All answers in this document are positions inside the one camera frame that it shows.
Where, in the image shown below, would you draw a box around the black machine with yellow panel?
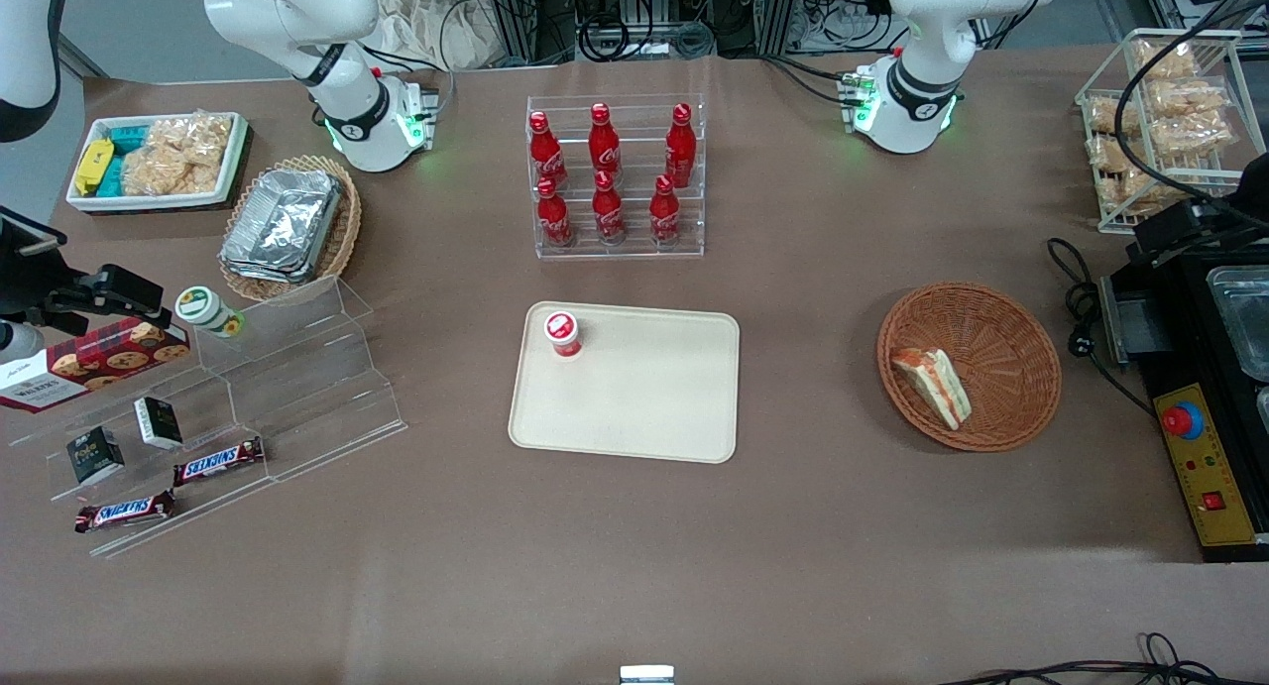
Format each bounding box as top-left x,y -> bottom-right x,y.
1098,241 -> 1269,565

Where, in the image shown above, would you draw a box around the clear bag of rice crackers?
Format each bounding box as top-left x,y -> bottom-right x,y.
1150,116 -> 1237,159
1145,77 -> 1236,123
1130,38 -> 1202,82
1098,168 -> 1194,222
1086,94 -> 1141,137

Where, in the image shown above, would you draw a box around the beige cloth bag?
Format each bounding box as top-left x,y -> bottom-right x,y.
369,0 -> 499,72

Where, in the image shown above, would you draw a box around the bag of golden crackers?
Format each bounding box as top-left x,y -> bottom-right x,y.
120,115 -> 235,198

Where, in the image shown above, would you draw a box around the plastic-wrapped sandwich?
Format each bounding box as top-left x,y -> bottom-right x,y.
889,347 -> 974,432

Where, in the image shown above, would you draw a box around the brown Snickers bar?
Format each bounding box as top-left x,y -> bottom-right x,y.
173,436 -> 267,489
74,490 -> 178,535

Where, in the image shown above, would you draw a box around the yellow snack packet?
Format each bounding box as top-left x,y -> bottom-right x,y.
75,138 -> 116,196

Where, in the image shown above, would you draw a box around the white rectangular plastic bin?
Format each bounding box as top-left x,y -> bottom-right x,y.
65,112 -> 250,214

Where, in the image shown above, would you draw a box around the red tartan cookie box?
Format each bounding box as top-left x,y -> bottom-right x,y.
0,317 -> 192,414

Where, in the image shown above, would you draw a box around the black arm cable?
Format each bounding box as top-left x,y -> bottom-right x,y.
1116,0 -> 1269,208

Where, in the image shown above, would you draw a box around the green-lidded white cup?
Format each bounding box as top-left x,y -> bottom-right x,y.
175,286 -> 247,340

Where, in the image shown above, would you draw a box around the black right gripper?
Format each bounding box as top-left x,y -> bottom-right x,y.
0,207 -> 173,339

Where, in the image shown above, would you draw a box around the small black carton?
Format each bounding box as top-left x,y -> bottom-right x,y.
66,425 -> 127,487
134,396 -> 185,451

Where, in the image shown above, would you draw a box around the stack of foil containers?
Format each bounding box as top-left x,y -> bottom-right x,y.
220,168 -> 345,285

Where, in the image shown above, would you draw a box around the beige plastic tray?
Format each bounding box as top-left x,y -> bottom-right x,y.
508,301 -> 742,465

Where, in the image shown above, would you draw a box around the teal snack packet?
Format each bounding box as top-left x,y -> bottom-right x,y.
99,124 -> 152,196

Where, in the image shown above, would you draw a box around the steel pan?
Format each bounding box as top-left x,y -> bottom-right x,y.
1206,265 -> 1269,385

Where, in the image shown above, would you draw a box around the white wire rack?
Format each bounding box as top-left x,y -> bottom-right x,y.
1075,28 -> 1246,236

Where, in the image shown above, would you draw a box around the red cola bottle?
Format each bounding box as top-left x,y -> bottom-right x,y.
592,171 -> 629,246
664,102 -> 698,189
528,111 -> 570,191
536,176 -> 575,249
589,102 -> 623,176
649,174 -> 683,246

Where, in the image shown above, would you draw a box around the red-capped white drink bottle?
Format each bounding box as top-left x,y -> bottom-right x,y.
543,310 -> 585,360

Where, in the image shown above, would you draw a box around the clear acrylic bottle rack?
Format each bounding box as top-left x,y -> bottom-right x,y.
525,93 -> 707,261

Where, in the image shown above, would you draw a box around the black power cable with plug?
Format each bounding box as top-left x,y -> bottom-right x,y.
1047,236 -> 1159,415

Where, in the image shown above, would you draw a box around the black floor cables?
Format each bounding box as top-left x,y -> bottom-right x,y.
935,632 -> 1269,685

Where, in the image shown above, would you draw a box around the clear acrylic step stand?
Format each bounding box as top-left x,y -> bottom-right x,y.
5,277 -> 408,560

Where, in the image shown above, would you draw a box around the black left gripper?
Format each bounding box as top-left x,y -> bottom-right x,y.
1133,153 -> 1269,263

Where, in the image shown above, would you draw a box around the round brown wicker basket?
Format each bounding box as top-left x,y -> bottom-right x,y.
877,283 -> 1063,454

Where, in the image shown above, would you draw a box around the oval wicker basket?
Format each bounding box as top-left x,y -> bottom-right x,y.
218,155 -> 363,304

